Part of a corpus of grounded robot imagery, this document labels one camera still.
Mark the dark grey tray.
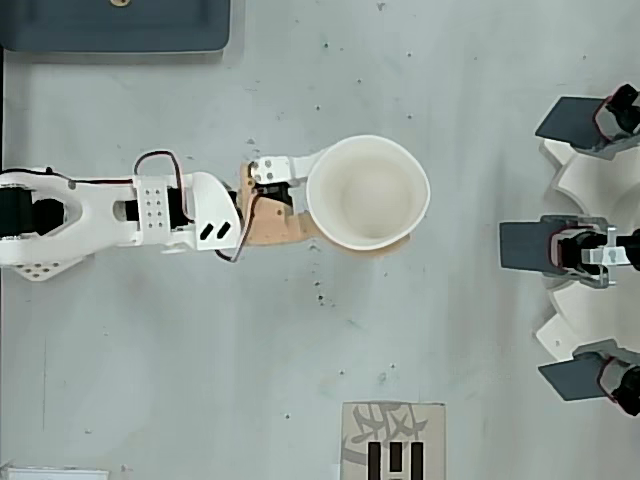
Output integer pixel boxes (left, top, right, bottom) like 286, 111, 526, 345
0, 0, 233, 54

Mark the red black arm cable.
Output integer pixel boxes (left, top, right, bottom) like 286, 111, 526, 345
131, 149, 197, 224

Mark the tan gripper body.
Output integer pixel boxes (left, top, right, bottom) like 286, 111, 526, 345
237, 159, 305, 247

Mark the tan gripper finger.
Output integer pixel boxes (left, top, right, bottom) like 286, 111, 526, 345
299, 211, 415, 260

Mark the grey paddle actuator unit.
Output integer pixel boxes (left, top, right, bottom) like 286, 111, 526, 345
498, 214, 640, 290
534, 83, 640, 162
536, 338, 640, 418

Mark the black paper cup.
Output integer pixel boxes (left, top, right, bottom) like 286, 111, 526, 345
304, 133, 432, 253

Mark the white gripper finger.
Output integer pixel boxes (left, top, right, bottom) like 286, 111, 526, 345
249, 151, 322, 186

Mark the white flat sheet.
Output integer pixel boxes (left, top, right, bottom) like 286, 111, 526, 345
6, 466, 110, 480

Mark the red black gripper cable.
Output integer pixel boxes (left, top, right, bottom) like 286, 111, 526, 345
213, 191, 263, 265

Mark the cardboard card with black print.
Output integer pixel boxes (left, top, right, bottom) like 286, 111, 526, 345
340, 400, 448, 480

